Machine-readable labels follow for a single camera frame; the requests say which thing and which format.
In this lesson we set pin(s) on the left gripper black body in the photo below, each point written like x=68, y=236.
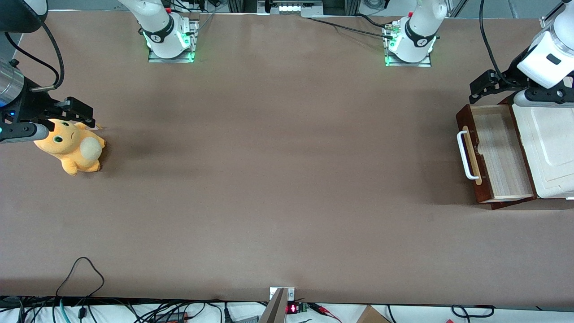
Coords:
x=510, y=76

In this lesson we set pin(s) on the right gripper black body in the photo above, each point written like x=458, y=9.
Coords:
x=28, y=104

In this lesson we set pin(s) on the brown wooden drawer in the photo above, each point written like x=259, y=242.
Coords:
x=502, y=152

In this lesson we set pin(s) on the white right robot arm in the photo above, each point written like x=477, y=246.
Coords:
x=159, y=27

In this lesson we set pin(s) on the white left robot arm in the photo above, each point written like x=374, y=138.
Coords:
x=545, y=67

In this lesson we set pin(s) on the orange plush toy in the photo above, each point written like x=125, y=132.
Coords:
x=74, y=150

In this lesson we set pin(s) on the white cabinet with brown base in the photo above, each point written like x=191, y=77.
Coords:
x=554, y=148

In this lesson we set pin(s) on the white light bar device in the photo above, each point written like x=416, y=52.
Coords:
x=290, y=7

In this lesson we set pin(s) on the black power adapter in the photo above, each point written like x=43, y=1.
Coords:
x=172, y=317

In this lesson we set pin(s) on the brown cardboard box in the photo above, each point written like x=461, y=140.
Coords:
x=372, y=315

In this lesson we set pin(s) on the red and black clip leads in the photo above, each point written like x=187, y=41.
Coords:
x=325, y=311

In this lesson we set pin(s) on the red LED display module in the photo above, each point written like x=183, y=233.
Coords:
x=293, y=308

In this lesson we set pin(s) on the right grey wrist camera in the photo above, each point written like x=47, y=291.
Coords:
x=22, y=132

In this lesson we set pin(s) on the aluminium frame profile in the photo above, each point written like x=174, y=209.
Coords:
x=547, y=22

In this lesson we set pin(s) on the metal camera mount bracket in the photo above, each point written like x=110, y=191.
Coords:
x=280, y=298

